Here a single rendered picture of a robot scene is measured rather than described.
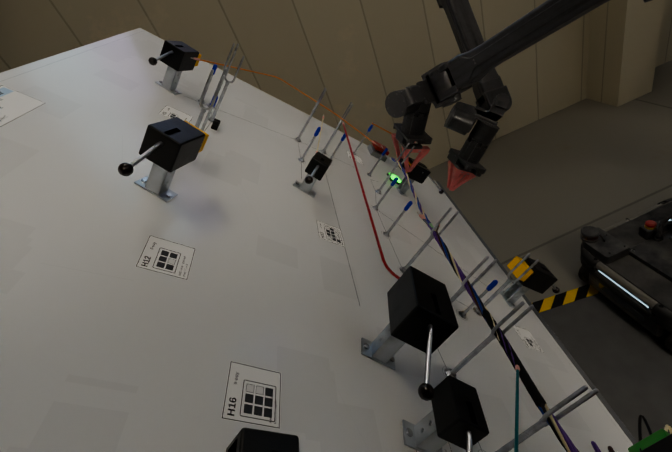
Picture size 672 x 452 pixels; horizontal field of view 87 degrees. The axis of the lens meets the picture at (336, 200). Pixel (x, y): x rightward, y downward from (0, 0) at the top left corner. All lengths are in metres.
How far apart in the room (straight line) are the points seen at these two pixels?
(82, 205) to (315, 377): 0.30
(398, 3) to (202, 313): 2.44
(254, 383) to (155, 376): 0.08
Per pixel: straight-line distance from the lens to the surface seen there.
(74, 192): 0.47
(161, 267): 0.40
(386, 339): 0.43
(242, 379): 0.35
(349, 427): 0.39
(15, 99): 0.61
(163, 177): 0.48
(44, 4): 2.62
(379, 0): 2.59
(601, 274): 1.91
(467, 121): 0.97
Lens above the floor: 1.62
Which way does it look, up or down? 32 degrees down
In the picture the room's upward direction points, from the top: 23 degrees counter-clockwise
